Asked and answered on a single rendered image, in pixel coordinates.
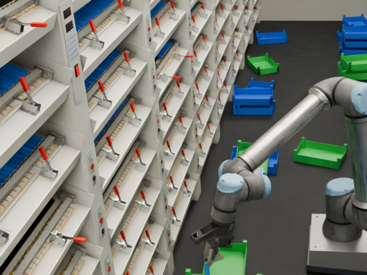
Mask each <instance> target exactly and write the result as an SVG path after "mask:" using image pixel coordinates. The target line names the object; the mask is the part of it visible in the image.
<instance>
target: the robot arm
mask: <svg viewBox="0 0 367 275"><path fill-rule="evenodd" d="M335 105H340V106H342V107H343V109H344V115H345V120H346V128H347V137H348V145H349V150H350V158H351V167H352V175H353V179H351V178H336V179H334V180H331V181H329V182H328V183H327V185H326V187H325V210H326V218H325V220H324V223H323V225H322V232H323V234H324V236H325V237H326V238H328V239H330V240H332V241H335V242H352V241H355V240H357V239H359V238H360V237H361V235H362V233H363V230H365V231H366V232H367V83H365V82H360V81H356V80H352V79H349V78H347V77H333V78H329V79H326V80H323V81H321V82H319V83H317V84H315V85H313V86H312V87H311V88H310V89H309V95H308V96H307V97H305V98H304V99H303V100H302V101H301V102H300V103H299V104H298V105H296V106H295V107H294V108H293V109H292V110H291V111H290V112H288V113H287V114H286V115H285V116H284V117H282V118H281V119H280V120H279V121H278V122H277V123H276V124H274V125H273V126H272V127H271V128H270V129H269V130H268V131H267V132H265V133H264V134H263V135H262V136H261V137H260V138H259V139H258V140H256V141H255V142H254V143H253V144H252V145H251V146H250V147H248V148H247V149H246V150H245V151H243V152H242V154H241V155H239V156H237V157H236V158H235V159H234V160H225V161H224V162H223V163H222V164H221V165H220V167H219V170H218V176H219V178H220V179H219V181H218V183H217V189H216V194H215V198H214V203H213V206H212V210H211V216H212V221H213V222H211V223H210V224H208V225H206V226H204V227H202V228H201V229H199V230H197V231H195V232H194V233H192V234H190V237H191V239H192V241H193V242H194V244H195V245H198V244H199V243H201V242H203V241H204V260H205V261H207V262H206V263H207V265H208V267H210V266H211V265H212V264H213V263H214V262H216V261H220V260H222V259H223V258H224V256H223V255H222V254H220V249H219V247H221V248H224V247H226V248H231V247H232V245H233V241H234V237H235V236H234V235H233V231H234V227H235V223H236V220H235V215H236V211H237V208H238V204H239V202H244V201H252V200H259V199H260V200H261V199H265V198H267V197H268V196H269V195H270V192H271V183H270V180H269V178H268V177H267V176H266V175H255V174H254V173H253V172H254V171H255V170H256V169H257V168H258V167H259V166H260V165H262V164H263V163H264V162H265V161H266V160H267V159H268V158H269V157H270V156H272V155H273V154H274V153H275V152H276V151H277V150H278V149H279V148H280V147H282V146H283V145H284V144H285V143H286V142H287V141H288V140H289V139H290V138H292V137H293V136H294V135H295V134H296V133H297V132H298V131H299V130H300V129H302V128H303V127H304V126H305V125H306V124H308V123H309V122H310V121H311V120H312V119H313V118H314V117H315V116H316V115H318V114H319V113H320V112H321V111H322V110H329V109H330V108H331V107H332V106H335ZM231 241H232V244H231ZM230 244H231V245H230Z"/></svg>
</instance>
